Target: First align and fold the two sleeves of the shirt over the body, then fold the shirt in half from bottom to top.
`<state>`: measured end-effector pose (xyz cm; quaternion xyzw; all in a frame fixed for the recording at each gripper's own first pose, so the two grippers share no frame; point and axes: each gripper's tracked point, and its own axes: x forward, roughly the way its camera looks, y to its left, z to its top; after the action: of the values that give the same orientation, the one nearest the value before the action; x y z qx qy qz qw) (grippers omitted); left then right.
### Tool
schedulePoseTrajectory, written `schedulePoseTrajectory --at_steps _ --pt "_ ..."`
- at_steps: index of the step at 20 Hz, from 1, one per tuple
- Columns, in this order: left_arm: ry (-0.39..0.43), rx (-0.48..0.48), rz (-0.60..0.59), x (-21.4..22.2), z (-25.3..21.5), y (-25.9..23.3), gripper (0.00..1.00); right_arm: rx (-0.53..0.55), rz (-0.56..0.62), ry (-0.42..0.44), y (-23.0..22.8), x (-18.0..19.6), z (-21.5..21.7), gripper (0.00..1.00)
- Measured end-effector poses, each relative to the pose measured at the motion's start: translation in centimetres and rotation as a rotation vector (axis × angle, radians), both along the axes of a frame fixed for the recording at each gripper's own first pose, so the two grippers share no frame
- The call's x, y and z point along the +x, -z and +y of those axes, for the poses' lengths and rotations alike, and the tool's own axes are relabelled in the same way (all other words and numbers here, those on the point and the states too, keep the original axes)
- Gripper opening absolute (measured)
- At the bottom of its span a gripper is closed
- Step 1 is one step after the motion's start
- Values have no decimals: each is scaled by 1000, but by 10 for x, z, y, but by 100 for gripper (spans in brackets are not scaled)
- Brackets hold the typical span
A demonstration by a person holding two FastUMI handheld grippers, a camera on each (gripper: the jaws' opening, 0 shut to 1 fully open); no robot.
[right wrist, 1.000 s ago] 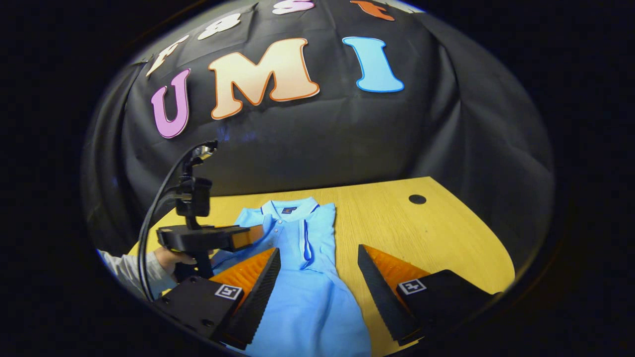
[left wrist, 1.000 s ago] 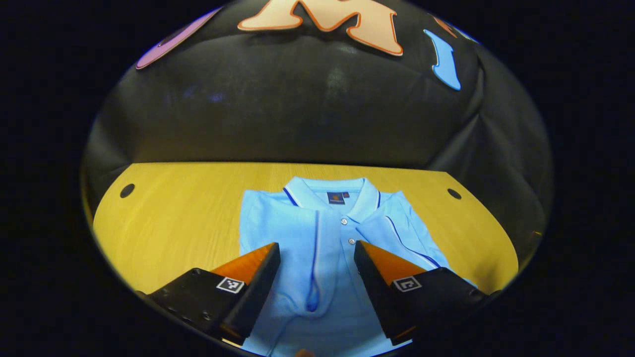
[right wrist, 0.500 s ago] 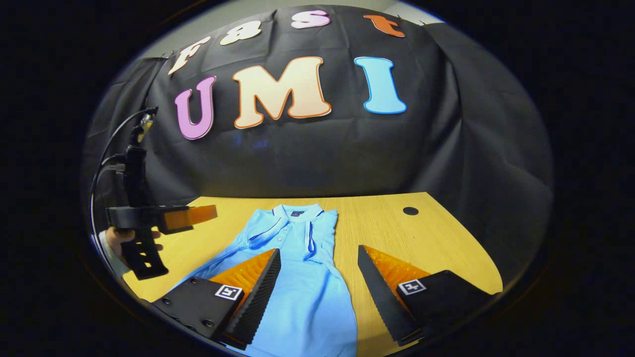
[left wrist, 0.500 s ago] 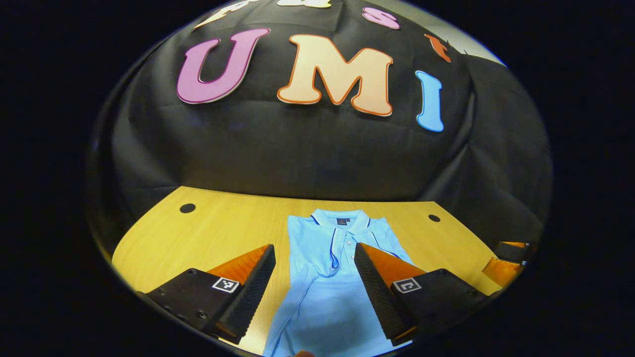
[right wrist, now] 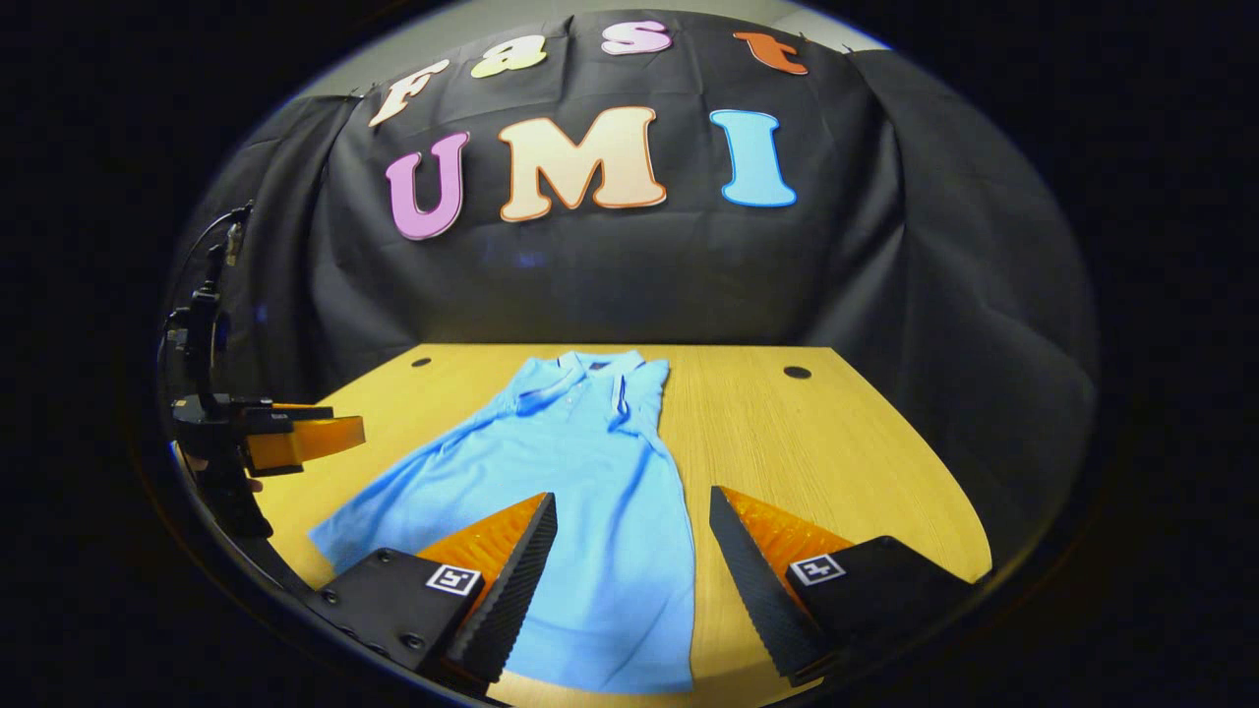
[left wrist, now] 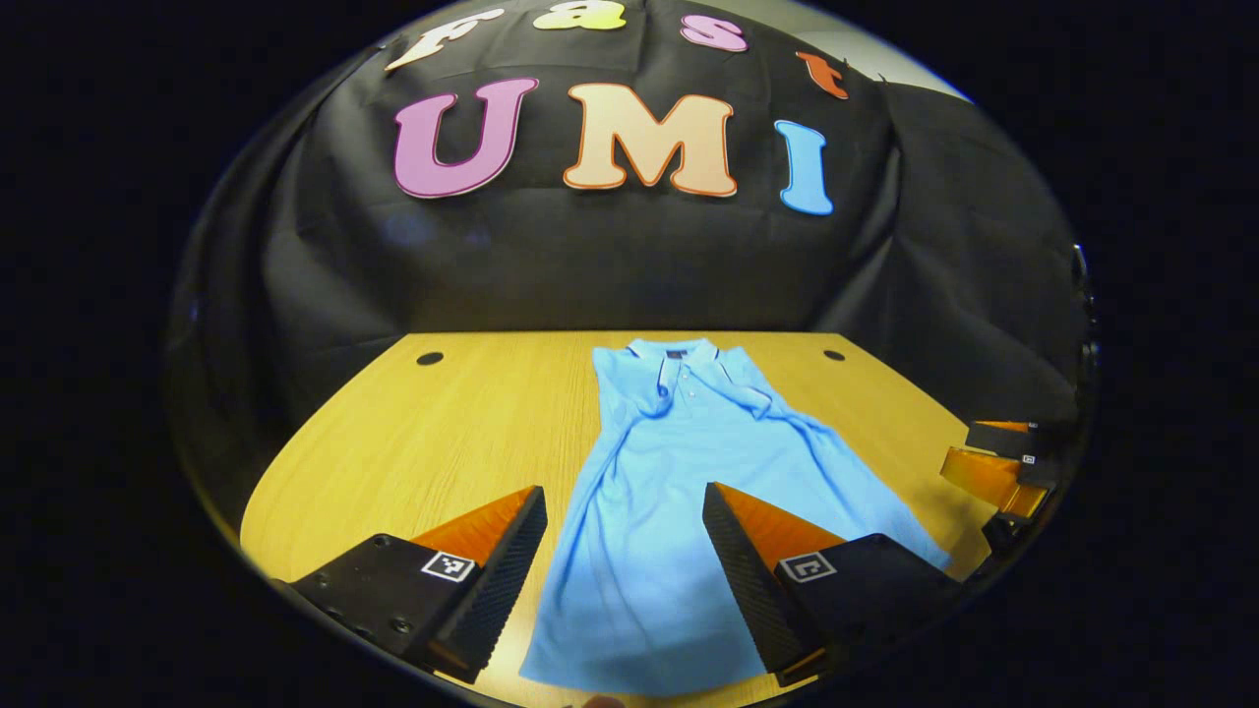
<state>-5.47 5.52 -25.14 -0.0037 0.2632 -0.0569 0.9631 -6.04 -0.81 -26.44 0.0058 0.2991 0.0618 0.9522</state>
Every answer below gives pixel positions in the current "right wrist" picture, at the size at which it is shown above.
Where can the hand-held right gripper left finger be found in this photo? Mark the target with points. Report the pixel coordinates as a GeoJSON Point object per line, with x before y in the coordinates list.
{"type": "Point", "coordinates": [511, 590]}

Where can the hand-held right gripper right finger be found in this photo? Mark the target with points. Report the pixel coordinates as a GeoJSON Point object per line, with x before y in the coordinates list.
{"type": "Point", "coordinates": [762, 600]}

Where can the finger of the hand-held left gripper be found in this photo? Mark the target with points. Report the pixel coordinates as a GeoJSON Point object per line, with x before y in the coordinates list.
{"type": "Point", "coordinates": [305, 442]}
{"type": "Point", "coordinates": [305, 407]}

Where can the light blue polo T-shirt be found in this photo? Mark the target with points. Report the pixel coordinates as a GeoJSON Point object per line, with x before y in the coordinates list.
{"type": "Point", "coordinates": [590, 462]}

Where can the black backdrop cloth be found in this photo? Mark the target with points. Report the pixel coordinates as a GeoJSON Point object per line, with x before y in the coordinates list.
{"type": "Point", "coordinates": [590, 275]}

